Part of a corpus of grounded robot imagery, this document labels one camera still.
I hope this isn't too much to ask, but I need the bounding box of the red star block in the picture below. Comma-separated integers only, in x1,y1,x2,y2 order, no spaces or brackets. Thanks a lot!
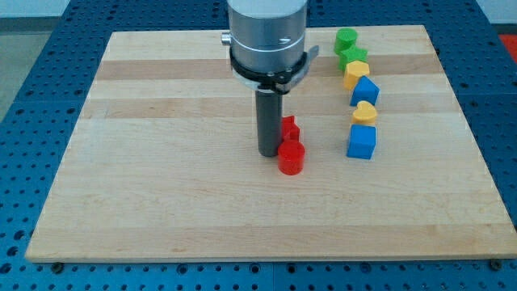
282,116,301,141

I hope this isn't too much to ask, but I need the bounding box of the yellow heart block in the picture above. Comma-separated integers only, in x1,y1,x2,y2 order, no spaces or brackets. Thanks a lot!
351,100,378,126

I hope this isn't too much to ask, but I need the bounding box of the yellow rounded block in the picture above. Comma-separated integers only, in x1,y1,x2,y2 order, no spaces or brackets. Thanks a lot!
343,61,370,91

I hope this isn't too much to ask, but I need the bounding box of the black clamp ring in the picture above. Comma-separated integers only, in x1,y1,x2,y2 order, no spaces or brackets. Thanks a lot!
229,44,320,95

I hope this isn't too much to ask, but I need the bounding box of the green cylinder block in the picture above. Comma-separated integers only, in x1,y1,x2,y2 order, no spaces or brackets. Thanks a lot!
334,27,358,54

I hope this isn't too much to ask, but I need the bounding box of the blue pentagon block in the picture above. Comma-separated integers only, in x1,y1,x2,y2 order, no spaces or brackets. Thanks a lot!
350,76,380,106

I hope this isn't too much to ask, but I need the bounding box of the wooden board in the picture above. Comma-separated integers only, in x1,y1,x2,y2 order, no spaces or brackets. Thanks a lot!
26,25,516,263

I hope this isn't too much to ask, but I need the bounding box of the red cylinder block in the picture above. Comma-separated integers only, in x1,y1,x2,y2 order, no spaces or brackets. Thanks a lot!
278,140,305,175

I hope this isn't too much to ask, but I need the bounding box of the blue cube block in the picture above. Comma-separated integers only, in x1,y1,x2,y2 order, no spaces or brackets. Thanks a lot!
347,124,377,159

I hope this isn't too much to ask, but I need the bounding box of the green star block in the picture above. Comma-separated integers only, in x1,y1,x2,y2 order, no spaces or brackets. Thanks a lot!
338,45,368,71

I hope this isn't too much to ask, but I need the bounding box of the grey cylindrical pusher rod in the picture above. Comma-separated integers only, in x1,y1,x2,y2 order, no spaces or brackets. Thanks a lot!
255,91,283,157

